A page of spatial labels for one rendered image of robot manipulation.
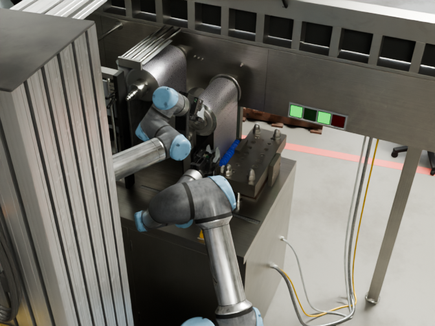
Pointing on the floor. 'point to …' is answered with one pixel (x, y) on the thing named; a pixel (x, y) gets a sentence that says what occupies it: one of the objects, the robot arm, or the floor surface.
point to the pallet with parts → (279, 120)
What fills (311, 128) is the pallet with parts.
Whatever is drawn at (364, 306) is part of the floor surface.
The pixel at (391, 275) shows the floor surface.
